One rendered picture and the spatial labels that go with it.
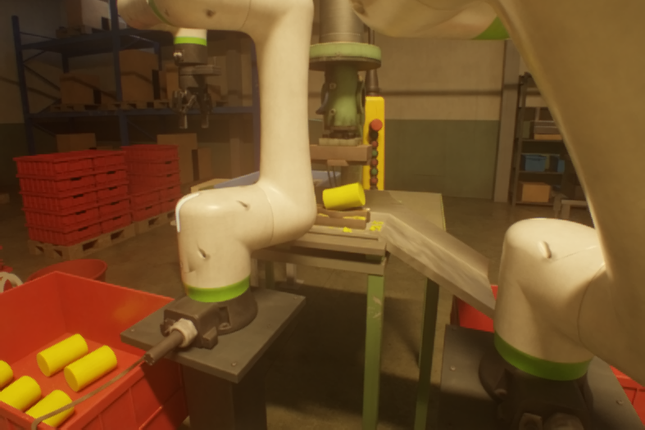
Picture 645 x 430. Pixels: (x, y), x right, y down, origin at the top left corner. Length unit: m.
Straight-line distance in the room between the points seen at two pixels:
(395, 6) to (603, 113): 0.18
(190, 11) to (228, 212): 0.33
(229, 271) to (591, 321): 0.52
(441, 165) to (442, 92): 1.21
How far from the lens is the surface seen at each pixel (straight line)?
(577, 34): 0.23
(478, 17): 0.38
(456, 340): 0.69
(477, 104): 6.19
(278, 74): 0.68
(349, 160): 0.93
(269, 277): 2.05
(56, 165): 3.81
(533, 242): 0.48
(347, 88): 0.94
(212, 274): 0.64
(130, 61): 7.20
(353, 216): 0.97
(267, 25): 0.69
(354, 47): 0.89
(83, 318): 1.33
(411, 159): 6.19
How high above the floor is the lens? 1.30
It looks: 11 degrees down
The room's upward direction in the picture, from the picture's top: straight up
